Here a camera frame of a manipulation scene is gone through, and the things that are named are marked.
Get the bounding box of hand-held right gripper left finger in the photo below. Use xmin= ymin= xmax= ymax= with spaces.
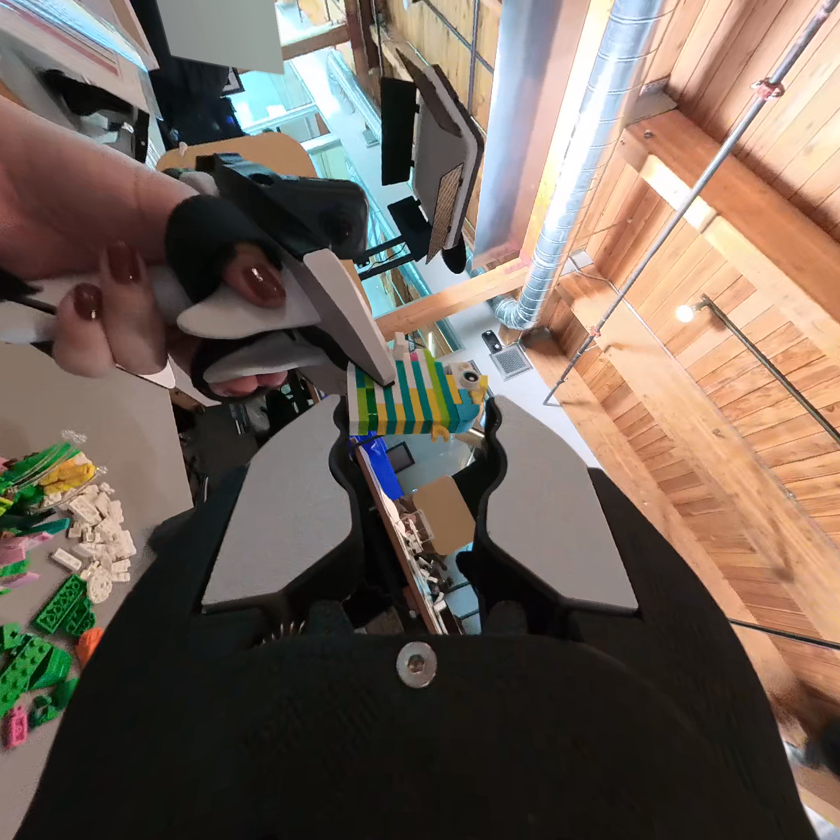
xmin=200 ymin=394 xmax=365 ymax=608

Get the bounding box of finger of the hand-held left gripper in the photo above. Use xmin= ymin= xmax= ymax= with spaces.
xmin=303 ymin=249 xmax=398 ymax=387

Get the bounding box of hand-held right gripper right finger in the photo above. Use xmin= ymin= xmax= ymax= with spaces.
xmin=459 ymin=394 xmax=641 ymax=614

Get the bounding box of striped brick fish model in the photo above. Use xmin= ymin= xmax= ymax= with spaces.
xmin=346 ymin=331 xmax=491 ymax=442

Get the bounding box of grey desk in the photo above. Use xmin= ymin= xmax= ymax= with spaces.
xmin=0 ymin=341 xmax=194 ymax=840

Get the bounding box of person's left hand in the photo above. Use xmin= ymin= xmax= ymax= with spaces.
xmin=0 ymin=98 xmax=290 ymax=399

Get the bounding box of tan rounded panel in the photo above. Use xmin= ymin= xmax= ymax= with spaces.
xmin=410 ymin=476 xmax=476 ymax=555
xmin=157 ymin=131 xmax=319 ymax=179

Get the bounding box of blue plastic bin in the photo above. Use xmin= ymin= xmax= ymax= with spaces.
xmin=354 ymin=436 xmax=404 ymax=500

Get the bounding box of black monitor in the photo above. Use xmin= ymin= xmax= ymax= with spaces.
xmin=381 ymin=77 xmax=418 ymax=186

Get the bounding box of cluttered wooden shelf board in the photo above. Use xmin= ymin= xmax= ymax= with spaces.
xmin=354 ymin=446 xmax=455 ymax=634

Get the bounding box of grey hanging panel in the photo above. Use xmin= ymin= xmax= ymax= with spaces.
xmin=394 ymin=49 xmax=487 ymax=263

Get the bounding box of pile of white bricks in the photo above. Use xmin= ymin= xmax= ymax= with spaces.
xmin=51 ymin=482 xmax=137 ymax=603

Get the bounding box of clear bag of bricks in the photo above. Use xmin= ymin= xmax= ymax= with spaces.
xmin=0 ymin=430 xmax=109 ymax=519

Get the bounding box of pile of green bricks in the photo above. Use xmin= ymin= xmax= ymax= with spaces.
xmin=0 ymin=574 xmax=96 ymax=728

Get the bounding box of cluster of pale pink bricks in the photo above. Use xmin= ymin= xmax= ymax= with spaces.
xmin=0 ymin=532 xmax=42 ymax=592

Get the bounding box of white framed board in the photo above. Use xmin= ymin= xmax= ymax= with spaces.
xmin=0 ymin=0 xmax=158 ymax=109

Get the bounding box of thin metal rod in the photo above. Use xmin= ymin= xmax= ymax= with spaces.
xmin=543 ymin=0 xmax=840 ymax=406

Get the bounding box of white wall vent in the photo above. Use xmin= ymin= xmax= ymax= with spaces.
xmin=492 ymin=344 xmax=534 ymax=383

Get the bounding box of black bar wall light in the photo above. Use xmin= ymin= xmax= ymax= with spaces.
xmin=676 ymin=294 xmax=840 ymax=447

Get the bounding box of silver ventilation duct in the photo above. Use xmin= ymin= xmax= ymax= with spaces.
xmin=492 ymin=0 xmax=664 ymax=332

